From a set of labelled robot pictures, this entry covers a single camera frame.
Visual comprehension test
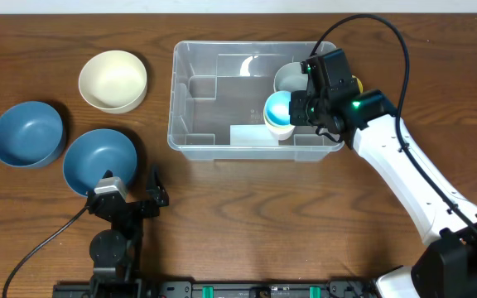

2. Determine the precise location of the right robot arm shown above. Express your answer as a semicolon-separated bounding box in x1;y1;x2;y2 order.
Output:
289;49;477;297

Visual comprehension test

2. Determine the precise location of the pink cup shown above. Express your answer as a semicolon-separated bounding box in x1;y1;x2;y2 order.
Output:
268;127;294;141

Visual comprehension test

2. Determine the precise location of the dark blue bowl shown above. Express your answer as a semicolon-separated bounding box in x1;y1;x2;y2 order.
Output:
63;128;138;196
0;101;67;168

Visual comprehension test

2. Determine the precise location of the black cable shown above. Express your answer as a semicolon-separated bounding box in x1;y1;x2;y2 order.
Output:
1;205;90;298
309;13;477;266

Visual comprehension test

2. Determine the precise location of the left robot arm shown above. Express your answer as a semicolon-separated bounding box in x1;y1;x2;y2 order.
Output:
85;166;169;297

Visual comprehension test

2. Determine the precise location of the cream bowl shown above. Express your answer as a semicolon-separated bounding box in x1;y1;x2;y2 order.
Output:
78;50;148;114

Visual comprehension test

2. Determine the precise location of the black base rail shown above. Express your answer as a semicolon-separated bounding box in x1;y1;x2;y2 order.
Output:
52;280;378;298

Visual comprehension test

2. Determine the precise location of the light blue cup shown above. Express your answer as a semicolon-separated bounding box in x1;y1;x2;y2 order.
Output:
264;91;291;127

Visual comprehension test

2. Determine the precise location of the yellow cup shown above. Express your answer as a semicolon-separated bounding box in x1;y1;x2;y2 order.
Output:
352;75;364;93
264;118;295;133

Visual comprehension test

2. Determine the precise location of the left black cable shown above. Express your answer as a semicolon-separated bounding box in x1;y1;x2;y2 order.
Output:
1;205;90;298

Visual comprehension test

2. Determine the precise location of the clear plastic storage container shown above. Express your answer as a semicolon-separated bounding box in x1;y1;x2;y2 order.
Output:
167;41;342;161

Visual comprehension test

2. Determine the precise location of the right black cable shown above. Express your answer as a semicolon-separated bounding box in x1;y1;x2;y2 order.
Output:
309;13;477;266

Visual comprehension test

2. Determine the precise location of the grey-blue small bowl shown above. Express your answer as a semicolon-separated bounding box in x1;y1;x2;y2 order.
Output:
273;62;308;92

